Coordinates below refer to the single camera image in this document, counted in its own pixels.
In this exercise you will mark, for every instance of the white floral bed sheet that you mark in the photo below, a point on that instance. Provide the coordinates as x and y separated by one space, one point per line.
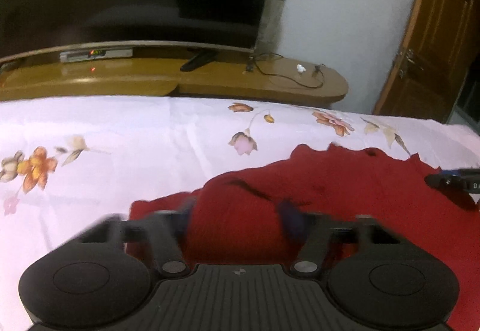
67 162

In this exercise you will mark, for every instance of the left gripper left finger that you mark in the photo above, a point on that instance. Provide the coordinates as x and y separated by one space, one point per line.
155 240

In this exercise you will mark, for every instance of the small white adapter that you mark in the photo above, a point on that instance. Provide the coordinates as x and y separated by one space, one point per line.
300 68

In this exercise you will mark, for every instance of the wooden TV console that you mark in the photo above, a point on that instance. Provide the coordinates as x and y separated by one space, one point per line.
157 72

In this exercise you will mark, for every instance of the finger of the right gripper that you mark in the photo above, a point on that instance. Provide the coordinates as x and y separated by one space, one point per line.
464 179

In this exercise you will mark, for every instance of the red knitted garment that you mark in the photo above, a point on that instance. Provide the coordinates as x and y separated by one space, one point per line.
235 217

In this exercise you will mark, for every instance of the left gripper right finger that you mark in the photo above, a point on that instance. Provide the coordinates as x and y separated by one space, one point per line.
314 229

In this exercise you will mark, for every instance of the grey set-top box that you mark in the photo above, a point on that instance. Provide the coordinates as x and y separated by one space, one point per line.
95 54

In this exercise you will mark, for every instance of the brown wooden door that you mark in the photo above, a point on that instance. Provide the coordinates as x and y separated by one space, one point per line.
429 71

